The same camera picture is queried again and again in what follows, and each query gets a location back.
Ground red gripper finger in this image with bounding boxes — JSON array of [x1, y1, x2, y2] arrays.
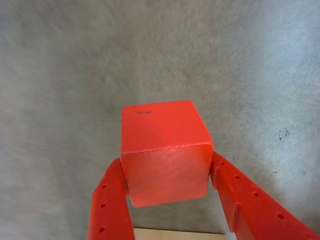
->
[[86, 157, 136, 240], [209, 151, 320, 240]]

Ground red cube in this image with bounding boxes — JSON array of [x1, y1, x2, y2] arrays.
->
[[119, 99, 215, 208]]

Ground wooden shape sorter box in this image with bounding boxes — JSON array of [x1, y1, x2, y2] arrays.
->
[[133, 226, 227, 240]]

